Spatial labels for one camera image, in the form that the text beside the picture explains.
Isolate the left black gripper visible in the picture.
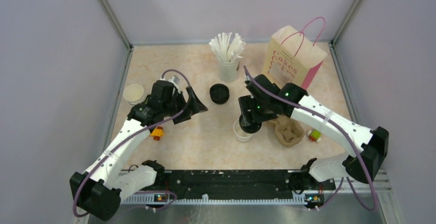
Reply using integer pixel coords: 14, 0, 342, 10
162, 86, 207, 124

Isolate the white paper cup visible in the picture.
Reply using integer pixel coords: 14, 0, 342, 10
233, 119, 253, 143

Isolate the black cup lid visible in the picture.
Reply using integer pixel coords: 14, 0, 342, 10
239, 115, 262, 134

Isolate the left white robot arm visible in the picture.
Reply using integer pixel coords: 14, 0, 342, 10
69, 79, 208, 221

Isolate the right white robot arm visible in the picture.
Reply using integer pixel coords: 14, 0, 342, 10
239, 74, 389, 189

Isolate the stack of black lids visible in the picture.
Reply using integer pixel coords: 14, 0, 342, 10
209, 83, 230, 105

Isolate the brown pulp cup carrier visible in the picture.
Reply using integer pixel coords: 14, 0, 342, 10
267, 116, 305, 147

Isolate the orange toy car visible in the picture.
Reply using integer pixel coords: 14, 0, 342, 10
150, 126, 165, 141

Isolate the white cup holding straws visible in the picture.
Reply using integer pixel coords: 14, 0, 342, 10
219, 59, 240, 83

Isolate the cream pink paper bag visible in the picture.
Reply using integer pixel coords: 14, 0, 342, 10
261, 16, 328, 90

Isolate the stack of paper cups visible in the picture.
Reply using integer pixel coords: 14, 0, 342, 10
123, 84, 146, 106

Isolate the green red toy block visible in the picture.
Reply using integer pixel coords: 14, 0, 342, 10
306, 129, 322, 143

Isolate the bundle of white straws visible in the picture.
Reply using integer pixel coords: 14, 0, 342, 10
208, 32, 246, 63

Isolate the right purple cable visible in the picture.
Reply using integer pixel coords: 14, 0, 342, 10
243, 65, 379, 213

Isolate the purple cable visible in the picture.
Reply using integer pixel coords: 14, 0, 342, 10
72, 69, 192, 218
243, 65, 379, 213

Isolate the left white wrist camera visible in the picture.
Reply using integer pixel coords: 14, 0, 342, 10
168, 75, 180, 85

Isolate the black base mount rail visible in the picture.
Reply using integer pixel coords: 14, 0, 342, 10
133, 170, 336, 201

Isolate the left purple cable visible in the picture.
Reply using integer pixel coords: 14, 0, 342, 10
72, 69, 192, 218

